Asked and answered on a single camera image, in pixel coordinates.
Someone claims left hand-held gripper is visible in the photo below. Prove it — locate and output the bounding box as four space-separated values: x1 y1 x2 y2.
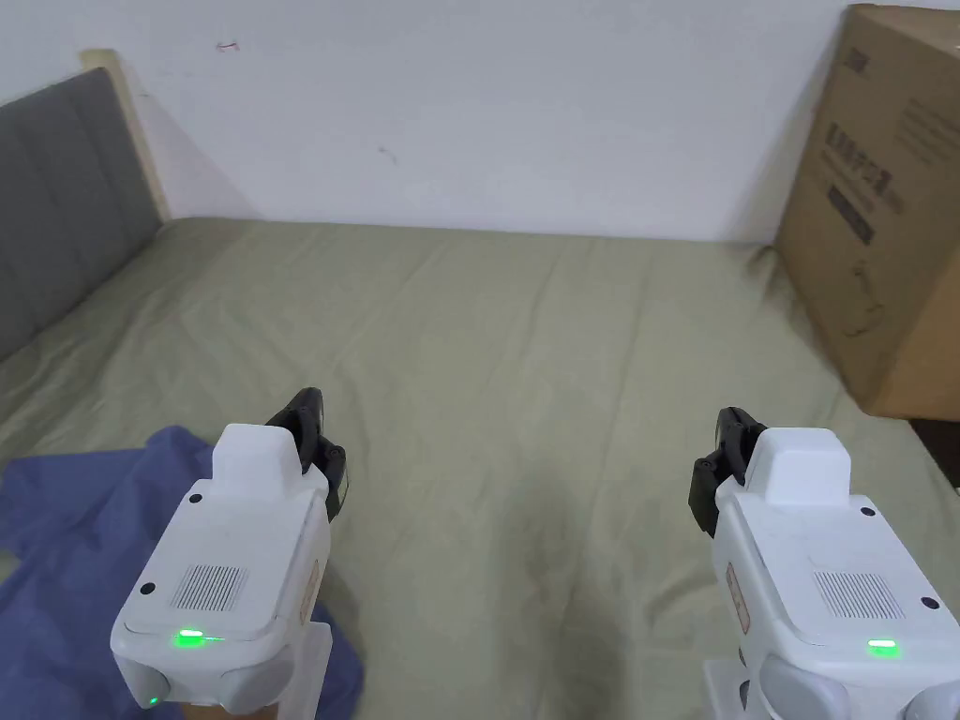
109 386 352 720

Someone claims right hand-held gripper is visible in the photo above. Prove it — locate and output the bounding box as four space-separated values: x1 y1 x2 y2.
689 406 960 720

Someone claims person's left hand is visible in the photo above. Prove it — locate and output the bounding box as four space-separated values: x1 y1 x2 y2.
178 700 288 720

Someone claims bed with pale green sheet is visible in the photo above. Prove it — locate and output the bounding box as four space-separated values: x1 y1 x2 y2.
0 216 960 720

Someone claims blue garment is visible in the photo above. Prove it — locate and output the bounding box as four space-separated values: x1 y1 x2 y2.
0 425 368 720

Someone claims large brown cardboard carton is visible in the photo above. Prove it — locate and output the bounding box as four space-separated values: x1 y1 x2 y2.
772 3 960 426

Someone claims grey padded headboard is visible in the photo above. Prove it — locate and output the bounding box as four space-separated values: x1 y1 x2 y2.
0 48 171 363

